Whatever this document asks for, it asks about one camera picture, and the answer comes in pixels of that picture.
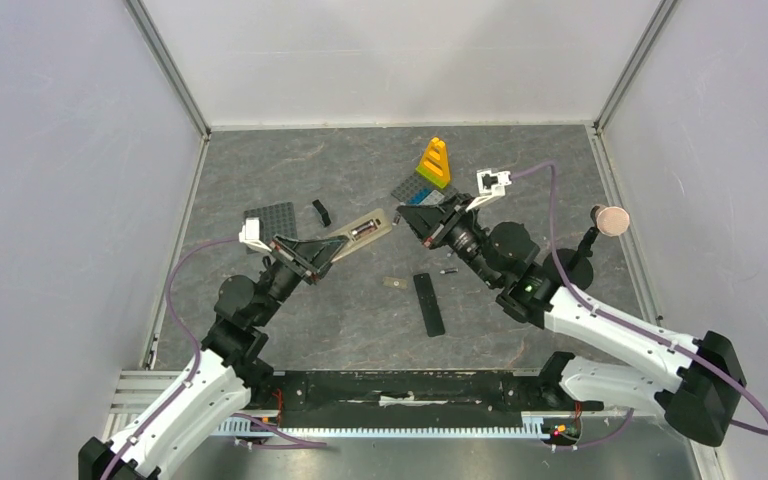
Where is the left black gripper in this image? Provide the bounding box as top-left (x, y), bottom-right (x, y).
top-left (253, 233), bottom-right (348, 326)

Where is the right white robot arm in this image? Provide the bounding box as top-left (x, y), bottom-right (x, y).
top-left (397, 195), bottom-right (747, 447)

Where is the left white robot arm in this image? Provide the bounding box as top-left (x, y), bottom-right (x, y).
top-left (78, 235), bottom-right (349, 479)

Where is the black slim remote control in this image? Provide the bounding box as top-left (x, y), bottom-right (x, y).
top-left (413, 273), bottom-right (446, 338)

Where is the grey blue lego plate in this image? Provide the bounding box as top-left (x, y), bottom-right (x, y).
top-left (391, 172), bottom-right (458, 206)

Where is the small black plastic piece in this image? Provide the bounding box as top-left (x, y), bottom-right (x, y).
top-left (312, 199), bottom-right (332, 227)

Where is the dark grey lego baseplate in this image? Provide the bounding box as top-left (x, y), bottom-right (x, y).
top-left (244, 202), bottom-right (298, 245)

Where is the yellow green lego tower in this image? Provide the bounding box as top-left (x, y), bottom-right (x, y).
top-left (416, 137), bottom-right (451, 189)

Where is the black microphone stand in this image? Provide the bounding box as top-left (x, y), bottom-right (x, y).
top-left (557, 227), bottom-right (600, 290)

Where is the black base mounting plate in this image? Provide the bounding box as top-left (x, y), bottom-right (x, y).
top-left (243, 369), bottom-right (605, 429)

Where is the beige foam microphone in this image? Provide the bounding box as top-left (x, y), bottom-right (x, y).
top-left (590, 205), bottom-right (631, 237)

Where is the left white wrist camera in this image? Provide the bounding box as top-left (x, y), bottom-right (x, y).
top-left (238, 217), bottom-right (271, 254)

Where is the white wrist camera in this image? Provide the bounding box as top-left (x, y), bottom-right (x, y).
top-left (466, 168), bottom-right (512, 211)
top-left (238, 217), bottom-right (271, 254)

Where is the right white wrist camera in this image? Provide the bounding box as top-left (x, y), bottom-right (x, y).
top-left (466, 168), bottom-right (512, 211)

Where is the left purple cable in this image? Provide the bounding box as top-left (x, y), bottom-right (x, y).
top-left (99, 237), bottom-right (329, 480)

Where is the white slotted cable duct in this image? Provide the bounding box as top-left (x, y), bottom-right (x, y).
top-left (211, 416), bottom-right (551, 441)

